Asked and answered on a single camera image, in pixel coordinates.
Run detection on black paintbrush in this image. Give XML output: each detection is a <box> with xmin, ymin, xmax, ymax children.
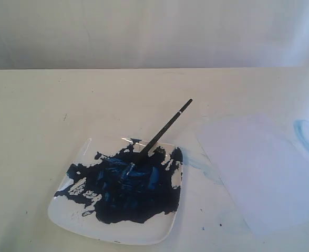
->
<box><xmin>118</xmin><ymin>98</ymin><xmax>193</xmax><ymax>183</ymax></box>

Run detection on white paper sheet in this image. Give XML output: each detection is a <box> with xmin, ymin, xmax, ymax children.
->
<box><xmin>196</xmin><ymin>116</ymin><xmax>309</xmax><ymax>235</ymax></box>

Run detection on white square paint plate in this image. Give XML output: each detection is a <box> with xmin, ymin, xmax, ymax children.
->
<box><xmin>48</xmin><ymin>136</ymin><xmax>183</xmax><ymax>245</ymax></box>

